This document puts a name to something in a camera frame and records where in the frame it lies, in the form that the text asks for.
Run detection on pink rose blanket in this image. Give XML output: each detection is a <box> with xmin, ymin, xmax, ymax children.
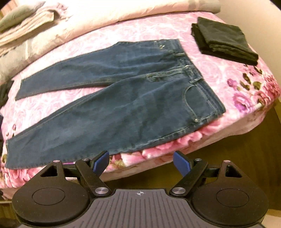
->
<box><xmin>0</xmin><ymin>11</ymin><xmax>281</xmax><ymax>195</ymax></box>

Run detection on grey pink duvet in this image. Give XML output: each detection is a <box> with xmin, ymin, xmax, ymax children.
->
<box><xmin>0</xmin><ymin>0</ymin><xmax>221</xmax><ymax>77</ymax></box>

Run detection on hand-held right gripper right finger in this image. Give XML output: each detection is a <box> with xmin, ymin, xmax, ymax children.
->
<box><xmin>170</xmin><ymin>151</ymin><xmax>244</xmax><ymax>196</ymax></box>

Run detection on folded pink blanket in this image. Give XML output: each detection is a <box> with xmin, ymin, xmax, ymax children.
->
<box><xmin>0</xmin><ymin>10</ymin><xmax>68</xmax><ymax>47</ymax></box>

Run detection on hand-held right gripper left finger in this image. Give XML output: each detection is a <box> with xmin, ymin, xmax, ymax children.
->
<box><xmin>41</xmin><ymin>151</ymin><xmax>111</xmax><ymax>196</ymax></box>

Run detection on black pants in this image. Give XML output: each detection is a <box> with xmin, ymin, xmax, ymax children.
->
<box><xmin>191</xmin><ymin>17</ymin><xmax>259</xmax><ymax>66</ymax></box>

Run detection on blue denim jeans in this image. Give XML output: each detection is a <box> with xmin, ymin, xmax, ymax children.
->
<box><xmin>5</xmin><ymin>39</ymin><xmax>226</xmax><ymax>169</ymax></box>

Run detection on olive green pillow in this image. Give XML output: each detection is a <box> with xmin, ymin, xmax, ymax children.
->
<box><xmin>0</xmin><ymin>5</ymin><xmax>41</xmax><ymax>32</ymax></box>

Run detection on black garment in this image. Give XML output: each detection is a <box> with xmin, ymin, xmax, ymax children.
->
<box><xmin>0</xmin><ymin>80</ymin><xmax>15</xmax><ymax>108</ymax></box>

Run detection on dark navy garment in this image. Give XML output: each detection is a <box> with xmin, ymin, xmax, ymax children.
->
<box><xmin>0</xmin><ymin>114</ymin><xmax>5</xmax><ymax>154</ymax></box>

